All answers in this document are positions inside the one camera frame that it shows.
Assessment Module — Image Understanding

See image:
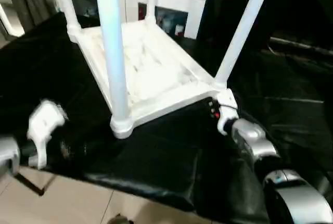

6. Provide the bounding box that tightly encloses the dark metal rod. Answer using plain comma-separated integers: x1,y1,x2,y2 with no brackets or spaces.
270,38,333,56

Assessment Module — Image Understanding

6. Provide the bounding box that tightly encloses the white plastic table top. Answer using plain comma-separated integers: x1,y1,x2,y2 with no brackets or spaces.
66,19,236,140

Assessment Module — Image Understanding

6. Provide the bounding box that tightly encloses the black mat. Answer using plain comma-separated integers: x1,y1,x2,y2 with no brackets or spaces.
0,13,333,224

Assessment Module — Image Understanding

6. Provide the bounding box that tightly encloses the dark blue fabric panel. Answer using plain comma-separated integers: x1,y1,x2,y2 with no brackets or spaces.
197,0,216,40

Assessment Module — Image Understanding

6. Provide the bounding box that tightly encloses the black metal stand leg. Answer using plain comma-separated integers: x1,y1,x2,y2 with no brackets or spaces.
14,171,57,196

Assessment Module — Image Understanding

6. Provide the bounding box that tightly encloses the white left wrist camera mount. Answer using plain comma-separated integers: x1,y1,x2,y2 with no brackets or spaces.
27,99,69,170

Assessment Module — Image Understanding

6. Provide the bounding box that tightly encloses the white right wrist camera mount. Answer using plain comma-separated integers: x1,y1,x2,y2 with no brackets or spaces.
215,90,239,136

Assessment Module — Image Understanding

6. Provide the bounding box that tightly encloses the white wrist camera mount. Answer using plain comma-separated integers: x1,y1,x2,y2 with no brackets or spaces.
27,99,69,170
215,90,239,136

